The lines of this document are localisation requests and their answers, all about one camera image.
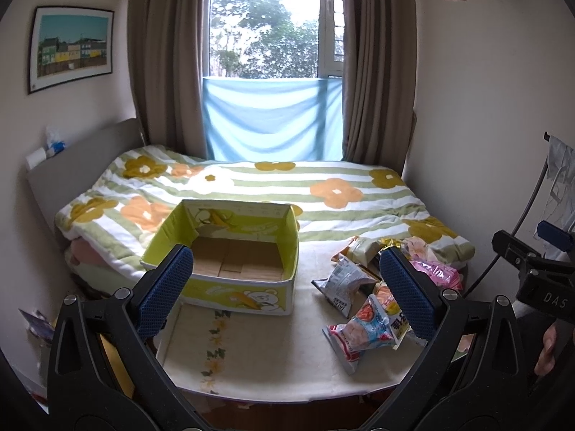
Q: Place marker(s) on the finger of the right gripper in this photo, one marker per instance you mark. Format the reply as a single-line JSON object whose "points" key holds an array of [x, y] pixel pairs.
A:
{"points": [[510, 248], [558, 238]]}

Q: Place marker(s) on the clothes rack with garments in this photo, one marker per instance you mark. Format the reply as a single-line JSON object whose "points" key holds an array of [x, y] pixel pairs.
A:
{"points": [[559, 207]]}

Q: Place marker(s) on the left brown curtain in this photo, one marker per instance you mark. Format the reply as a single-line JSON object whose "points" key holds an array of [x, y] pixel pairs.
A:
{"points": [[166, 56]]}

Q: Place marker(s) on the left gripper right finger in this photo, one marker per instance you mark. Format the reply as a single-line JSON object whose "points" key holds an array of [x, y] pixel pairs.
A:
{"points": [[468, 376]]}

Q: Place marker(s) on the grey-white chip bag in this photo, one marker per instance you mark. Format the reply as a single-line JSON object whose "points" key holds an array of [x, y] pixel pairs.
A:
{"points": [[343, 283]]}

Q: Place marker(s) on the right brown curtain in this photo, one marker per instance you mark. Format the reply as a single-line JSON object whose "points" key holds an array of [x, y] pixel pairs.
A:
{"points": [[379, 80]]}

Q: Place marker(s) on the brown curtain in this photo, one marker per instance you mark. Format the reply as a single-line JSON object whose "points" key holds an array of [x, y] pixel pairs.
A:
{"points": [[166, 56], [379, 80]]}

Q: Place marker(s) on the white roll on headboard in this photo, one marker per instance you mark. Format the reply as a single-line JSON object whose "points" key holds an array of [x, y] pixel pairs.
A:
{"points": [[35, 158]]}

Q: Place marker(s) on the yellow-green cardboard box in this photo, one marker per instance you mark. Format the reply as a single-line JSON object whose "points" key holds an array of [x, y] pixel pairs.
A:
{"points": [[245, 254]]}

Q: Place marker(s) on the blue pink shrimp snack bag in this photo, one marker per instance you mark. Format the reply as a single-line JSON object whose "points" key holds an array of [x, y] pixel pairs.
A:
{"points": [[370, 328]]}

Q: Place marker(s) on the grey bed headboard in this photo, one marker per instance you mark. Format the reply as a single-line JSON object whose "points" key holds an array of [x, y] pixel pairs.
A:
{"points": [[59, 180]]}

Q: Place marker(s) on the floral striped quilt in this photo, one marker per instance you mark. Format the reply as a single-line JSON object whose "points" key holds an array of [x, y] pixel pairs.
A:
{"points": [[124, 208]]}

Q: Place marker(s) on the blue window cloth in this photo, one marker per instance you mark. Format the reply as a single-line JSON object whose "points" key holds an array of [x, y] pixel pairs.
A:
{"points": [[273, 120]]}

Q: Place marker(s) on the orange yellow snack bag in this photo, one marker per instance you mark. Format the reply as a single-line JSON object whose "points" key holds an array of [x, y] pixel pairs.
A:
{"points": [[398, 322]]}

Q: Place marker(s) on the pale green snack bag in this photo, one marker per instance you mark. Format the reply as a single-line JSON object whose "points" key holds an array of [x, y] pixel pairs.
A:
{"points": [[360, 250]]}

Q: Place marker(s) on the pink pillow under quilt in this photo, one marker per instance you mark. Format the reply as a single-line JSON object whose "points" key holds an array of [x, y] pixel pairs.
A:
{"points": [[83, 253]]}

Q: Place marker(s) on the gold foil candy bag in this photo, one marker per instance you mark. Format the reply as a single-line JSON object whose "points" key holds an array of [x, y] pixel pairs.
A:
{"points": [[389, 242]]}

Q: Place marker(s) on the framed city picture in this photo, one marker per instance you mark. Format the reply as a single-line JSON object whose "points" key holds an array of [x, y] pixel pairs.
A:
{"points": [[68, 44]]}

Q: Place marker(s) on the person's right hand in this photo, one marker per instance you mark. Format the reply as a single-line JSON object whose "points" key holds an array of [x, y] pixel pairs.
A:
{"points": [[547, 359]]}

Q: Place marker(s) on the window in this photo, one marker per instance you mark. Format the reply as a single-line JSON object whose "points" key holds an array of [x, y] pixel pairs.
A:
{"points": [[274, 39]]}

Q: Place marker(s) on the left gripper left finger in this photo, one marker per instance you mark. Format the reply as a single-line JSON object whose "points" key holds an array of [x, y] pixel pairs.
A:
{"points": [[102, 375]]}

